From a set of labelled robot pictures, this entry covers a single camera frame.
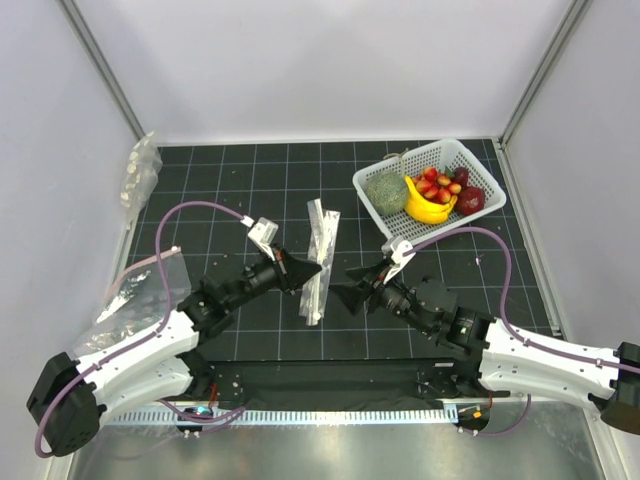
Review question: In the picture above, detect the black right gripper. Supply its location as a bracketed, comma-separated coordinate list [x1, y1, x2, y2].
[329, 257, 434, 335]

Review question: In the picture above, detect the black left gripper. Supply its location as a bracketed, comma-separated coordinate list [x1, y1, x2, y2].
[225, 240, 321, 311]

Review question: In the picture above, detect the clear dotted zip bag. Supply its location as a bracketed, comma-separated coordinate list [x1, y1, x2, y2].
[299, 198, 341, 327]

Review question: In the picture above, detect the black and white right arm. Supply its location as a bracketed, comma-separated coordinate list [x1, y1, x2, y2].
[329, 264, 639, 434]

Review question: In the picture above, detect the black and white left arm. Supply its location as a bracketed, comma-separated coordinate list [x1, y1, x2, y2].
[26, 245, 321, 459]

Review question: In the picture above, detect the clear bag of snacks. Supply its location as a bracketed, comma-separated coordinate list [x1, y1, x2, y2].
[120, 131, 163, 230]

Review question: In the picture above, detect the yellow banana bunch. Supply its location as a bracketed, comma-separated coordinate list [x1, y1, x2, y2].
[404, 176, 458, 225]

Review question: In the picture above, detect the green netted melon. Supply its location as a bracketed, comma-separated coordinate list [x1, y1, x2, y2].
[364, 170, 409, 217]

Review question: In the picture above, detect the red lychee cluster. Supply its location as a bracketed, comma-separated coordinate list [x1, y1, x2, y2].
[411, 167, 463, 204]

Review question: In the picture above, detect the small dark red fruit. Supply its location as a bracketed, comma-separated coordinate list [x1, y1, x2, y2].
[452, 167, 469, 189]

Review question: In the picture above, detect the white plastic basket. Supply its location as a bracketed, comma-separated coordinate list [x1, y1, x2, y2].
[352, 139, 507, 244]

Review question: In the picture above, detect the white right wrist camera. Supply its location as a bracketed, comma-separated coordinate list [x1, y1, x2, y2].
[381, 236, 416, 276]

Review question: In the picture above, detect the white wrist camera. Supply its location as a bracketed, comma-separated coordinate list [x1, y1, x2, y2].
[241, 215, 279, 255]
[381, 236, 416, 276]

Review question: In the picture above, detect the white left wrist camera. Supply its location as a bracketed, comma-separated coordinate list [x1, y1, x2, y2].
[241, 215, 279, 255]

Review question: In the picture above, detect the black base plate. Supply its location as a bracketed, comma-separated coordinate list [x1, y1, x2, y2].
[211, 358, 509, 412]

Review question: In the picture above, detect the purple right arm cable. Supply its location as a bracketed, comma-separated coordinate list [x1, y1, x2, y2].
[404, 225, 640, 374]

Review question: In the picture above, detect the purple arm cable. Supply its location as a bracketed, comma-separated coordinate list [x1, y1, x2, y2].
[404, 225, 640, 374]
[32, 200, 254, 460]

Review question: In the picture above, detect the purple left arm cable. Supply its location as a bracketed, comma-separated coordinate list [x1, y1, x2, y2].
[32, 200, 254, 460]

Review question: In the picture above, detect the white slotted cable duct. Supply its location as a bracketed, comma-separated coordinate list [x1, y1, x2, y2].
[109, 404, 458, 427]

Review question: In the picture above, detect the aluminium corner post left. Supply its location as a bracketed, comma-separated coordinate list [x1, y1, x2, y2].
[56, 0, 145, 140]

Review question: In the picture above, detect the aluminium corner post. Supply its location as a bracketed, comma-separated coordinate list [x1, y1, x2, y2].
[56, 0, 145, 140]
[497, 0, 591, 149]

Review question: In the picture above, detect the aluminium corner post right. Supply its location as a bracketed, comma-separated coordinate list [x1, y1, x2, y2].
[497, 0, 591, 149]

